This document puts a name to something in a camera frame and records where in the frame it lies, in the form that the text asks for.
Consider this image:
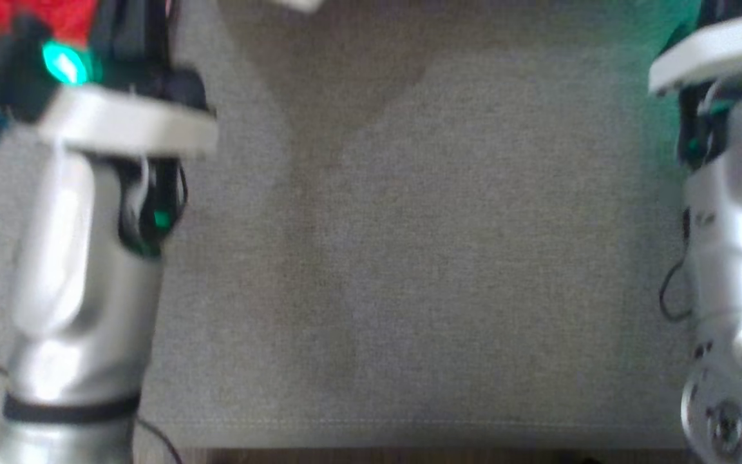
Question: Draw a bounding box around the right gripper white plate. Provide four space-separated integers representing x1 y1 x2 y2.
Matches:
648 0 742 97

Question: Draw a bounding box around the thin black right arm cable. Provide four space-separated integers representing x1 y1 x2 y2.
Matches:
660 206 694 323

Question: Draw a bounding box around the red garment with white trim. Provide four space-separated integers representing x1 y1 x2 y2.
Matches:
0 0 98 123

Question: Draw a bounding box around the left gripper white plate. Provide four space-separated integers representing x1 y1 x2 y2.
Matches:
33 0 217 159

